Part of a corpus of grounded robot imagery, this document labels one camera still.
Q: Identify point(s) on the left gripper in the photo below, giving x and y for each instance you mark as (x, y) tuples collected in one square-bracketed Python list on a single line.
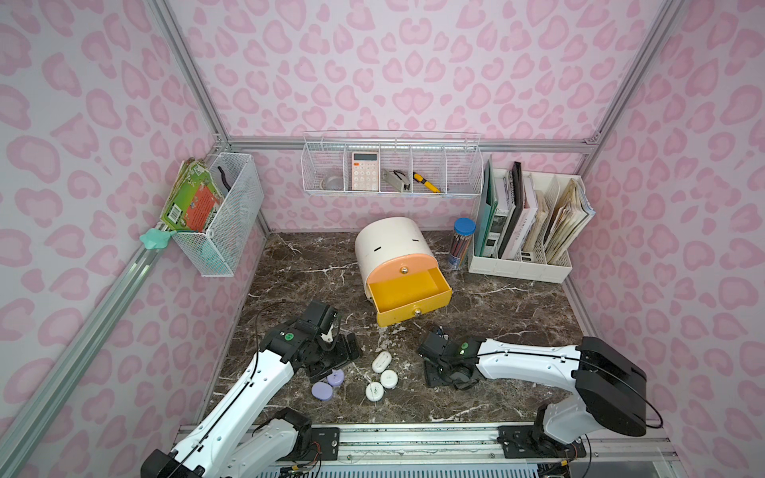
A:
[(338, 356)]

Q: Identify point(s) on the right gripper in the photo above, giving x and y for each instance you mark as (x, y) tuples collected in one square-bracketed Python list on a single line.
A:
[(440, 367)]

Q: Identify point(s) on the white earphone case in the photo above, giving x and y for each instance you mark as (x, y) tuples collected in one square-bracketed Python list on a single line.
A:
[(374, 391), (389, 379)]

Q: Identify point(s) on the yellow drawer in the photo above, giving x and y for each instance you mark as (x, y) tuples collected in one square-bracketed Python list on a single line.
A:
[(410, 297)]

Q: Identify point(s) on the white round drawer cabinet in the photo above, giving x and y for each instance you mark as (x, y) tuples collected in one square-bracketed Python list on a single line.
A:
[(388, 238)]

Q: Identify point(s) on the orange top drawer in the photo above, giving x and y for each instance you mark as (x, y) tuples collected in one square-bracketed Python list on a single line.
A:
[(377, 270)]

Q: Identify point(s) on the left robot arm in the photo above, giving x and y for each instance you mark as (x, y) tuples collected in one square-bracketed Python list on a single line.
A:
[(226, 443)]

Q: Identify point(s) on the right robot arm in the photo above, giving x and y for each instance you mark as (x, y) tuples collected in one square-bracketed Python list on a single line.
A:
[(606, 390)]

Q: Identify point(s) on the blue lid pencil jar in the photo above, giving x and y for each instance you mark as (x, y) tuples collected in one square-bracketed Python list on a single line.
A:
[(462, 233)]

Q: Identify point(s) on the white file organizer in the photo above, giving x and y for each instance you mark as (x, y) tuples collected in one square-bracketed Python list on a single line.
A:
[(531, 262)]

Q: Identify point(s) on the pink white book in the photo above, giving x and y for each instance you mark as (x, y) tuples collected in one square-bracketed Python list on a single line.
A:
[(525, 221)]

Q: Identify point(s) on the green folder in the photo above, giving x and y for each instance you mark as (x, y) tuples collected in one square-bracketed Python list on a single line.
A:
[(486, 210)]

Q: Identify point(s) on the tape roll in shelf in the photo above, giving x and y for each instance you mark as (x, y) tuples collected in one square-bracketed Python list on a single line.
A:
[(333, 182)]

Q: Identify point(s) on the white mesh side basket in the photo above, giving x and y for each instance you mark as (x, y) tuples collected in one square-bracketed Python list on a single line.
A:
[(217, 251)]

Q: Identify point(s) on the grey stapler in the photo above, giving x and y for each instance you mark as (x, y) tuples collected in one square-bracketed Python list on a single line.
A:
[(397, 179)]

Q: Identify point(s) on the pink calculator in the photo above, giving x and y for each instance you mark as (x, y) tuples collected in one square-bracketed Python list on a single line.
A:
[(365, 171)]

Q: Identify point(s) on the yellow utility knife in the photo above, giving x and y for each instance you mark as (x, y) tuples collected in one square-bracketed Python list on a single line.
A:
[(425, 182)]

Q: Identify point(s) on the black book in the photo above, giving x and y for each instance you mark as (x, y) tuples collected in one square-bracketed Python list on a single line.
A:
[(513, 188)]

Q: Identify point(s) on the beige paper stack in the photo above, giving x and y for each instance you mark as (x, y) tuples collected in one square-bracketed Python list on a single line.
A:
[(571, 213)]

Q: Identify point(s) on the green red booklet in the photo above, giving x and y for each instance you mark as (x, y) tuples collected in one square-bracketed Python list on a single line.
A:
[(194, 200)]

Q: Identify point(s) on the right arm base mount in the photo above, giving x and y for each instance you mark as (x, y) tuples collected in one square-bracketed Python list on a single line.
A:
[(526, 442)]

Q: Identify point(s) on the aluminium front rail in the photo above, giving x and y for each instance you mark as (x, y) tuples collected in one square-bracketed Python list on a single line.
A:
[(472, 450)]

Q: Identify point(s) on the white wire wall shelf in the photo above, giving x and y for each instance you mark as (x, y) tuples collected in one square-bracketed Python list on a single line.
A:
[(387, 163)]

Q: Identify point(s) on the mint green wall hook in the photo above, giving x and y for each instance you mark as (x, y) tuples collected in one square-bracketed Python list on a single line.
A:
[(155, 239)]

